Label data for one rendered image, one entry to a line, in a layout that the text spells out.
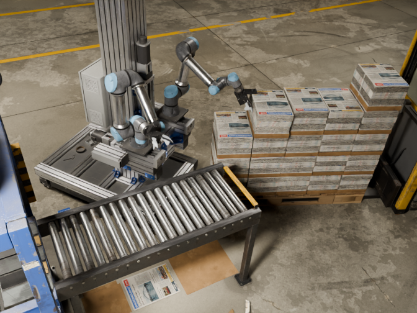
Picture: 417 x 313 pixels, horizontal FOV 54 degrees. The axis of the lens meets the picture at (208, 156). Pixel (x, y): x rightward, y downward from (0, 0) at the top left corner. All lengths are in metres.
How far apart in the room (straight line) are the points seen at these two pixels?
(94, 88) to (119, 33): 0.56
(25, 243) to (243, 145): 2.04
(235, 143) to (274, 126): 0.34
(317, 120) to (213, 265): 1.44
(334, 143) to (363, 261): 1.02
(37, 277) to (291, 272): 2.13
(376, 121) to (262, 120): 0.96
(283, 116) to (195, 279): 1.45
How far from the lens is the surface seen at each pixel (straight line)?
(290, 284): 3.46
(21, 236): 1.80
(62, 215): 2.81
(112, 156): 3.27
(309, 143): 3.54
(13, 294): 2.53
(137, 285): 3.36
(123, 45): 3.05
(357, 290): 3.60
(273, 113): 3.24
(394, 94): 3.54
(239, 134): 3.35
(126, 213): 2.74
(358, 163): 3.87
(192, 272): 3.41
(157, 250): 2.54
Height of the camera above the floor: 2.83
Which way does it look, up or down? 40 degrees down
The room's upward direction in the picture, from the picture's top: 4 degrees clockwise
